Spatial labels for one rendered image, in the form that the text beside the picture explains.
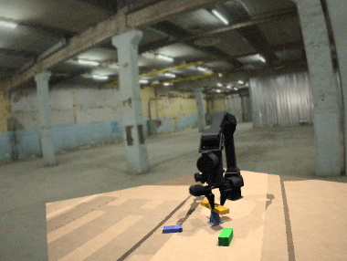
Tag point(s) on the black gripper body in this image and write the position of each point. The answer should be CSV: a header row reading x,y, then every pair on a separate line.
x,y
215,179

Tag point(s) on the green rectangular block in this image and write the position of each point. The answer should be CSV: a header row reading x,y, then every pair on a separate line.
x,y
225,237

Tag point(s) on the yellow bar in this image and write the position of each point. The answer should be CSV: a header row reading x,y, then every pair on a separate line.
x,y
219,209

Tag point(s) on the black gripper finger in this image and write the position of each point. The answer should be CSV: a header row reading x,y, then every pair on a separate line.
x,y
223,195
211,199

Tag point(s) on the blue flat bar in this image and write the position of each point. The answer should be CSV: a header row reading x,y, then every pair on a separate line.
x,y
172,229

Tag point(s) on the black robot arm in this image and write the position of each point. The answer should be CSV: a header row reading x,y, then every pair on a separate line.
x,y
215,139

